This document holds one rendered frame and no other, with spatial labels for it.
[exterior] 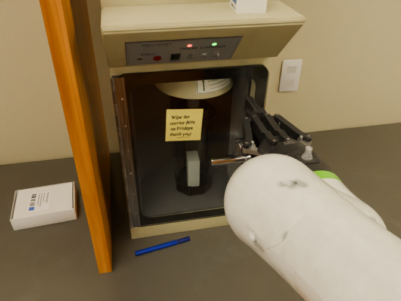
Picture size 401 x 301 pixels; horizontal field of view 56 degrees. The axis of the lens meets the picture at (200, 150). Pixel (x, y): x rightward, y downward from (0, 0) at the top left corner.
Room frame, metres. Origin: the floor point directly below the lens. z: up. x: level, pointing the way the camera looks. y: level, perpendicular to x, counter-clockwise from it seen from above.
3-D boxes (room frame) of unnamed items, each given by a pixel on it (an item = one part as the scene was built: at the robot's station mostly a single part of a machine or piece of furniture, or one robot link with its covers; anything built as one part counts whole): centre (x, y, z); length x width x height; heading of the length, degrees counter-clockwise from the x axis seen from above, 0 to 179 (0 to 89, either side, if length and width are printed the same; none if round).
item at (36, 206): (0.75, 0.42, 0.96); 0.16 x 0.12 x 0.04; 106
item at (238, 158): (0.67, -0.06, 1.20); 0.10 x 0.05 x 0.03; 102
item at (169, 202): (0.68, 0.01, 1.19); 0.30 x 0.01 x 0.40; 102
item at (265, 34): (0.63, 0.00, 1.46); 0.32 x 0.11 x 0.10; 103
